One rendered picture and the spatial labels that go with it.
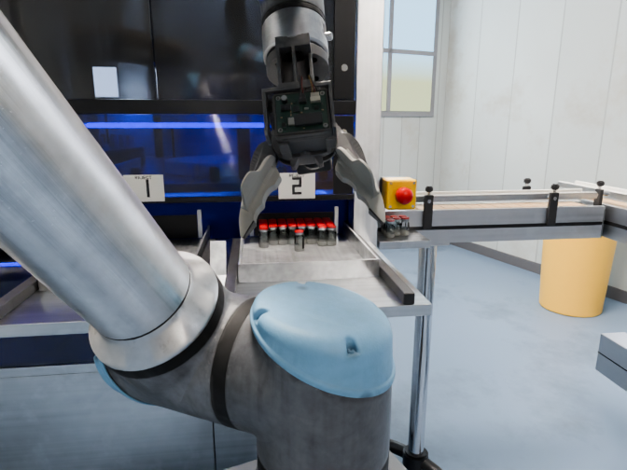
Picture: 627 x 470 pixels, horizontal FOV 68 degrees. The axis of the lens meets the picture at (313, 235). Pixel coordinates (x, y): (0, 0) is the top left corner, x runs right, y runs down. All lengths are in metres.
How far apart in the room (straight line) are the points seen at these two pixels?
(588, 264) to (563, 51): 1.58
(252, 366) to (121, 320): 0.10
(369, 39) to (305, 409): 0.89
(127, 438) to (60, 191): 1.11
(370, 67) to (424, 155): 3.61
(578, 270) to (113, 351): 2.98
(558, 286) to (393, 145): 2.00
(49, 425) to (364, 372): 1.11
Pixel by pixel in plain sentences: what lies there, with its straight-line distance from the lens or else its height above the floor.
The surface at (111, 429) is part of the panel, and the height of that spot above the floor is 0.42.
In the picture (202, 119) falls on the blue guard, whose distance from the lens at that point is 1.08.
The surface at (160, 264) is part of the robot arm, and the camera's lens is 0.36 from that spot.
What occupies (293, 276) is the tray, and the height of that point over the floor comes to 0.89.
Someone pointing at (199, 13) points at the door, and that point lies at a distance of 1.11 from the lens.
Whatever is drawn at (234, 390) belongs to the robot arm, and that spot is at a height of 0.96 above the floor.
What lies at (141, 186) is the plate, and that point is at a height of 1.03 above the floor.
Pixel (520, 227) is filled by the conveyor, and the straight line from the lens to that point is 1.41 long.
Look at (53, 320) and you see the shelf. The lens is 0.80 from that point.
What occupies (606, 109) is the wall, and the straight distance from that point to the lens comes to 3.73.
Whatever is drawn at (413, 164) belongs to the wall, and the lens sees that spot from 4.62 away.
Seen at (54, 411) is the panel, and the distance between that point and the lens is 1.37.
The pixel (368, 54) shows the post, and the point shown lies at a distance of 1.11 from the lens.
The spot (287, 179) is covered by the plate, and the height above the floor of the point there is 1.04.
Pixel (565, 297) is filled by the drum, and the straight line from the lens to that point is 3.27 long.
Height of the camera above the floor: 1.16
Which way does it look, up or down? 14 degrees down
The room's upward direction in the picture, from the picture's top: straight up
